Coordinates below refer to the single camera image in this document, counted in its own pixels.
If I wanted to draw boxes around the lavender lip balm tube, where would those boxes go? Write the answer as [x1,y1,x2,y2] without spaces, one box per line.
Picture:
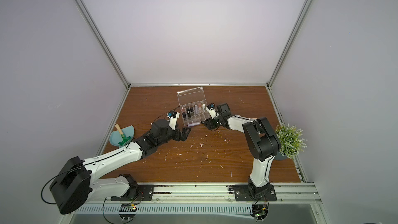
[194,105,199,115]
[187,122,201,127]

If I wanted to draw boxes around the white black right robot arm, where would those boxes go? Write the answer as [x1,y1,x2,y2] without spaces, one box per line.
[202,103,282,194]

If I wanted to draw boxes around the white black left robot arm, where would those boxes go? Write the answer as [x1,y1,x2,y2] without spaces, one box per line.
[49,119,191,215]

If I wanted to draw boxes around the clear acrylic lipstick organizer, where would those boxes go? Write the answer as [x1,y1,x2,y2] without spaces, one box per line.
[177,87,210,126]

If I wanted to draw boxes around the teal dustpan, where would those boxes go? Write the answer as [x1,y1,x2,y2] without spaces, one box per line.
[109,125,135,148]

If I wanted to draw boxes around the green potted plant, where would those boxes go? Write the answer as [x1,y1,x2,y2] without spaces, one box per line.
[275,124,307,159]

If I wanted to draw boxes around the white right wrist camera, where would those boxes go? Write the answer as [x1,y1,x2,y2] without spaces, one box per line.
[206,103,218,119]

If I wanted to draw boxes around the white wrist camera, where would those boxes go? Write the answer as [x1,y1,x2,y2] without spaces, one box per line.
[167,111,180,131]
[206,103,218,119]

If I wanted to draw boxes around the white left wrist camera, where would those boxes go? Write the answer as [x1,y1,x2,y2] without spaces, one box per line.
[167,111,180,131]

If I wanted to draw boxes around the green rake wooden handle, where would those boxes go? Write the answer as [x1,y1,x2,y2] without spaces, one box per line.
[115,124,134,147]

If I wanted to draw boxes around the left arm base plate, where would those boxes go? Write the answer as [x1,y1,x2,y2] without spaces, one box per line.
[110,184,154,202]

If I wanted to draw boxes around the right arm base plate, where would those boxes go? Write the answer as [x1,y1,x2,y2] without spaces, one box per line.
[228,184,277,202]

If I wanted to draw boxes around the aluminium front rail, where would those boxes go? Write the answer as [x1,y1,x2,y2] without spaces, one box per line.
[85,179,321,204]

